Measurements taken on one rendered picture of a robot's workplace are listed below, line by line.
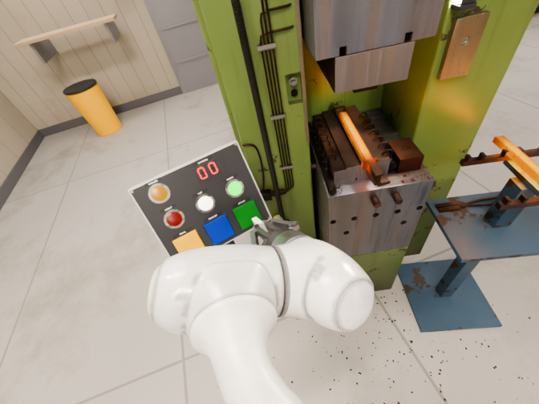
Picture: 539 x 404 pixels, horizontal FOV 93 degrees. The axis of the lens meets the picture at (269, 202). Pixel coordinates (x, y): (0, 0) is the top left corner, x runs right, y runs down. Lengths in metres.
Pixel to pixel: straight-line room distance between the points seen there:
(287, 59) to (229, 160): 0.35
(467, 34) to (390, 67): 0.29
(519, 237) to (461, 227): 0.18
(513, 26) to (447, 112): 0.28
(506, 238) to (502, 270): 0.81
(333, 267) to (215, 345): 0.17
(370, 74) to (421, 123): 0.42
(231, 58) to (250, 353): 0.78
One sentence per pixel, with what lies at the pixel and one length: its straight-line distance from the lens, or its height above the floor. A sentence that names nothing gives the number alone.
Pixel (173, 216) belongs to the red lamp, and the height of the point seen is 1.10.
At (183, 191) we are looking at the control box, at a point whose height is 1.14.
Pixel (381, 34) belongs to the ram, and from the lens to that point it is 0.79.
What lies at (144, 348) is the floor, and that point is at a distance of 1.98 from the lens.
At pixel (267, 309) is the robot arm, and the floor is 1.33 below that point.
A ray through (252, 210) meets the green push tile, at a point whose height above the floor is 1.02.
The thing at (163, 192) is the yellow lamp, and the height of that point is 1.16.
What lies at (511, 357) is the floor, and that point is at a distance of 1.88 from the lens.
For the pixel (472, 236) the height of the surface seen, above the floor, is 0.68.
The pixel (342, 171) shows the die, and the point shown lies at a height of 0.97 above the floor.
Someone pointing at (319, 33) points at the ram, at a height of 1.43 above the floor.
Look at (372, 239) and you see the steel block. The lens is 1.26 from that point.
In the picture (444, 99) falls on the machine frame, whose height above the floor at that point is 1.10.
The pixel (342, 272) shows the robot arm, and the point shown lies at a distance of 0.35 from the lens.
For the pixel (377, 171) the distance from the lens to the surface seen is 0.91.
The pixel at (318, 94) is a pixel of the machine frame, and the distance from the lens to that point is 1.33.
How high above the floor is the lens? 1.62
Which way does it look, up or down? 46 degrees down
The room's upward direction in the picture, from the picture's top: 14 degrees counter-clockwise
